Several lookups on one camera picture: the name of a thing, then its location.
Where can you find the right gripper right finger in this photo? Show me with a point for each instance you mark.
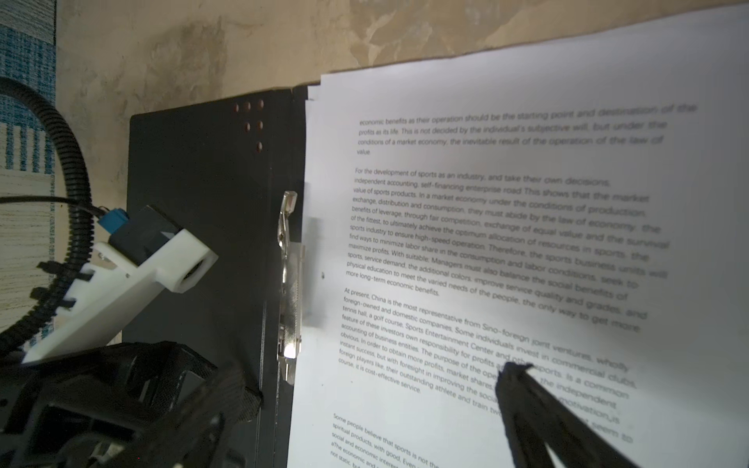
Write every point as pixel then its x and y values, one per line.
pixel 538 426

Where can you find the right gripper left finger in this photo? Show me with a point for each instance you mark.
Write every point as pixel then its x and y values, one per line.
pixel 195 432

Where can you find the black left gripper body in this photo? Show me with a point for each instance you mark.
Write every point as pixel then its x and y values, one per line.
pixel 58 412

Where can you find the metal folder clip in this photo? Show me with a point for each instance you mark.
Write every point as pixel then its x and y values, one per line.
pixel 291 308

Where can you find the white text paper sheet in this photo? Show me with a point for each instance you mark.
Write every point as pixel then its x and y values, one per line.
pixel 579 206

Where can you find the red folder black inside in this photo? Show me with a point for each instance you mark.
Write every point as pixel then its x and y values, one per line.
pixel 220 170

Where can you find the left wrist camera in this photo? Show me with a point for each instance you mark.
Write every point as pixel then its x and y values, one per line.
pixel 150 254

